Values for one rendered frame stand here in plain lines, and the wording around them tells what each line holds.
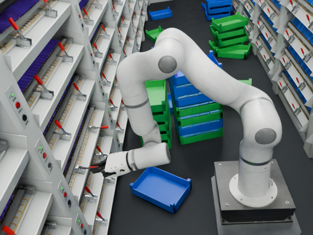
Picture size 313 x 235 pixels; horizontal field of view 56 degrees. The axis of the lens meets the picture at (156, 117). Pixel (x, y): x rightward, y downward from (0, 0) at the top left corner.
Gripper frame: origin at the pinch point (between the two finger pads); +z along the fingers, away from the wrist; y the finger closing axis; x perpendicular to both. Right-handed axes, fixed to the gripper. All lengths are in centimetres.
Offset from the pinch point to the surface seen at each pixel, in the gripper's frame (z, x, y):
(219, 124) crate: -51, -52, 71
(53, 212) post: 7.1, 7.9, -25.3
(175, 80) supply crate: -34, -8, 66
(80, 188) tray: 5.6, -0.9, -8.5
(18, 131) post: -2.9, 42.6, -25.1
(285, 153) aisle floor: -87, -69, 50
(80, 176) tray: 6.7, -0.2, -2.6
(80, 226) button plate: 5.9, -7.9, -21.4
